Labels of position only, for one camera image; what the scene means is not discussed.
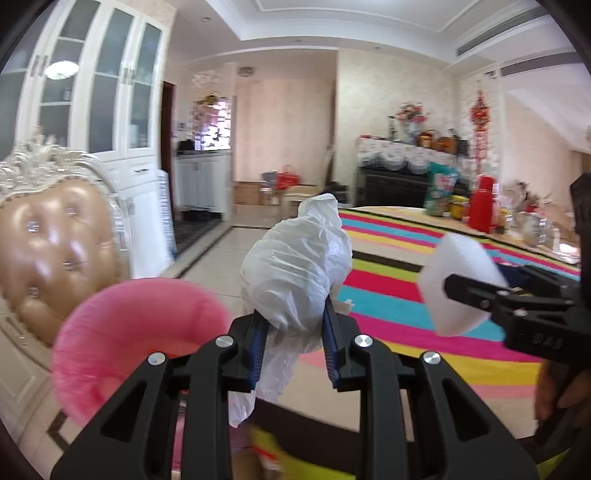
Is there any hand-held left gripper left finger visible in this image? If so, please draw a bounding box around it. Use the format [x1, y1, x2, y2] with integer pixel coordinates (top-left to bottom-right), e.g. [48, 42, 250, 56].
[50, 310, 269, 480]

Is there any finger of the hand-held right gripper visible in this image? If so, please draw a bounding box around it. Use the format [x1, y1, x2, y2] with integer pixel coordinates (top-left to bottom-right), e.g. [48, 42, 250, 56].
[443, 273, 574, 325]
[500, 264, 583, 302]

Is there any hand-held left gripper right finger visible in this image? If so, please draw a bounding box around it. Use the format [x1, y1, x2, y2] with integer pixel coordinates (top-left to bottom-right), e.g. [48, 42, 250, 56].
[322, 300, 541, 480]

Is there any white foam block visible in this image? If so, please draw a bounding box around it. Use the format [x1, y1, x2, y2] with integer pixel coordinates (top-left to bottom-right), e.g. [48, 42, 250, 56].
[418, 233, 509, 336]

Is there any white plastic bag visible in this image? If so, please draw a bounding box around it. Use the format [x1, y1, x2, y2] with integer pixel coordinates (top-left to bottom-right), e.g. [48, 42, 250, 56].
[228, 194, 354, 428]

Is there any pink lined trash bin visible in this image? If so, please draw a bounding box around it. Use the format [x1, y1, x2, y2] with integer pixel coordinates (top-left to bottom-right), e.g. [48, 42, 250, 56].
[51, 279, 232, 428]

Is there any person's right hand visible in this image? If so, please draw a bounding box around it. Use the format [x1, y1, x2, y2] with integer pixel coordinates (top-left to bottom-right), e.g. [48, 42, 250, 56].
[534, 359, 579, 422]

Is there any red thermos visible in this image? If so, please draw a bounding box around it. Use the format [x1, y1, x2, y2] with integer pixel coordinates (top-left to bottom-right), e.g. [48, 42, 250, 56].
[468, 174, 499, 234]

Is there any striped tablecloth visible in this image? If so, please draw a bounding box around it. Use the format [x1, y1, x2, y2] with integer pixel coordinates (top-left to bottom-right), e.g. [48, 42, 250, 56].
[231, 205, 583, 480]

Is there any green snack bag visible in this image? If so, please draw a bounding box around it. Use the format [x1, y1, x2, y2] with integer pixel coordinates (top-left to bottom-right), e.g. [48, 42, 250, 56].
[425, 161, 460, 217]

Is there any patterned doormat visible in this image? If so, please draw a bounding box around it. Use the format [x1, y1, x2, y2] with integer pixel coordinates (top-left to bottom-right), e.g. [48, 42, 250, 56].
[173, 217, 222, 254]

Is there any black piano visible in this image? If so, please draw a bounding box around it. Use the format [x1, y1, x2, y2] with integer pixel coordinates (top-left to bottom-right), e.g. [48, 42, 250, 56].
[358, 166, 467, 208]

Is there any brown cardboard box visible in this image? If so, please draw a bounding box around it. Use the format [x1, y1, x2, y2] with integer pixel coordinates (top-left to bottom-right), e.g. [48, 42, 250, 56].
[232, 181, 262, 206]

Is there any black bag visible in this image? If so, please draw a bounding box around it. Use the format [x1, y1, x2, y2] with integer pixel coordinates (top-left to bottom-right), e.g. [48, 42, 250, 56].
[323, 184, 352, 204]

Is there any wooden chair beige seat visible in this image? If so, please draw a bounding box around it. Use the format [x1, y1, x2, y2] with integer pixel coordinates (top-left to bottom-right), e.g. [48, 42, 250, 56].
[281, 145, 335, 217]

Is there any red knot hanging ornament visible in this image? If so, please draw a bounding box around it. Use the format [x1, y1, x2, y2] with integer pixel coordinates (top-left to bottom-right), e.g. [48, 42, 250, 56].
[470, 90, 491, 158]

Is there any red gift bag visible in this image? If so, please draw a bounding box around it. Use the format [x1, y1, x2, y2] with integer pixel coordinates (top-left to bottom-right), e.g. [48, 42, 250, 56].
[276, 165, 300, 190]

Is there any white shoe cabinet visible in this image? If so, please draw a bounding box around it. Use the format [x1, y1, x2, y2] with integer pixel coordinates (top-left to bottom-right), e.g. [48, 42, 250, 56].
[175, 152, 234, 222]

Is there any flower vase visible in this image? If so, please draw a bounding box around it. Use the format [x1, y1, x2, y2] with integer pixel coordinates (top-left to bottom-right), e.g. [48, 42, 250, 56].
[396, 104, 430, 141]

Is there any beige tufted chair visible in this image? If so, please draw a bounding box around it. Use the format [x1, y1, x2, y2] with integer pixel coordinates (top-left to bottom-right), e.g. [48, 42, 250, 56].
[0, 136, 132, 352]

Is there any long ceiling air vent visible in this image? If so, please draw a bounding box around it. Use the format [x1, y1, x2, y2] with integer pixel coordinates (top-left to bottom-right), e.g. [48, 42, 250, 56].
[457, 7, 550, 56]

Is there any white glass door cabinet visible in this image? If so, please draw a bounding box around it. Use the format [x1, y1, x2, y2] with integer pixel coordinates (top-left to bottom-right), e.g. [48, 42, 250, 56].
[0, 0, 176, 278]

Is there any small wall air vent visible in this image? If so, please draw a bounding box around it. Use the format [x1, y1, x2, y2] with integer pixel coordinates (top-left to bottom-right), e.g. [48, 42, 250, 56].
[501, 55, 575, 77]

